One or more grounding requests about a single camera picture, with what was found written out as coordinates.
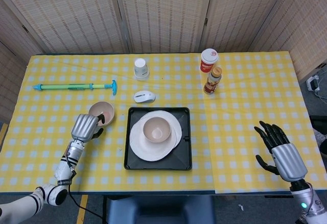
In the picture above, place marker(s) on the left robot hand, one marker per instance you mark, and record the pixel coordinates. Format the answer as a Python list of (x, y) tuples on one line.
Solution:
[(83, 128)]

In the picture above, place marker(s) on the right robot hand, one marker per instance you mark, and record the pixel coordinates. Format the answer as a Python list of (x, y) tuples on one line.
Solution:
[(290, 161)]

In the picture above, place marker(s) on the beige bowl with pink residue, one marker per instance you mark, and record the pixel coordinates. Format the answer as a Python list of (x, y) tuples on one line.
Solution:
[(106, 109)]

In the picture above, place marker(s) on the white paper plate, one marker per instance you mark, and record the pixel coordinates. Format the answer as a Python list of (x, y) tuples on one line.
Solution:
[(138, 145)]

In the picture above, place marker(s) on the plain beige bowl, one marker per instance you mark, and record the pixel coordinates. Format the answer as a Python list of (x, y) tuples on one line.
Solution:
[(156, 130)]

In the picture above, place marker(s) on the white paper plate cracked rim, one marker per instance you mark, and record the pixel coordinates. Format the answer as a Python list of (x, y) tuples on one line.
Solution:
[(176, 127)]

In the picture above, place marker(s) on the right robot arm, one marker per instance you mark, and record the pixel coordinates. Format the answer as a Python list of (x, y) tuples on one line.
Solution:
[(305, 198)]

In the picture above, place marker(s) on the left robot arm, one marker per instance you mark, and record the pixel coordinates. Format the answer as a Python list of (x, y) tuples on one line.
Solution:
[(69, 157)]

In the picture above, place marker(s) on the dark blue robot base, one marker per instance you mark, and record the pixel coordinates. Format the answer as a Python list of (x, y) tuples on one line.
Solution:
[(161, 210)]

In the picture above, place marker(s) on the black square tray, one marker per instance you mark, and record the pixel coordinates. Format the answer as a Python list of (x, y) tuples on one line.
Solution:
[(184, 157)]

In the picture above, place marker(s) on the grey shoe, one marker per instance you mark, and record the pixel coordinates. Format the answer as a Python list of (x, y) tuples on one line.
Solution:
[(322, 136)]

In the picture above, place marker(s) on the green and blue water squirter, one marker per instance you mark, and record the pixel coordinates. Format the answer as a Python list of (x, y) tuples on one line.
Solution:
[(64, 87)]

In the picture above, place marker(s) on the white computer mouse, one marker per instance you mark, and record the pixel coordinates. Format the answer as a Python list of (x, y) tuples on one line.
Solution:
[(144, 97)]

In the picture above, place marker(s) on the yellow checked tablecloth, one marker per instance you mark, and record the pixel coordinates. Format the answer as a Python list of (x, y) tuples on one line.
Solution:
[(255, 94)]

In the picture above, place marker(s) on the white power adapter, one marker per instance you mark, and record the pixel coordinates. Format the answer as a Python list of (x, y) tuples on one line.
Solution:
[(313, 84)]

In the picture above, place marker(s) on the white paper cup stack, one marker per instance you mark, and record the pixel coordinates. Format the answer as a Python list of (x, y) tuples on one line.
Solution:
[(141, 69)]

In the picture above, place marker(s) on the drink bottle with gold cap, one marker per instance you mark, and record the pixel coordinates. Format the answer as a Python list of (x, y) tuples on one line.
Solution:
[(212, 82)]

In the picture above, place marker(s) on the red coffee cup white lid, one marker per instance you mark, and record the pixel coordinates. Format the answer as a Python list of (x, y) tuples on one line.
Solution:
[(207, 62)]

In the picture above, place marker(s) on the woven folding screen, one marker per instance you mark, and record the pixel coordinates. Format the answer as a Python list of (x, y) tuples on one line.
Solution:
[(163, 17)]

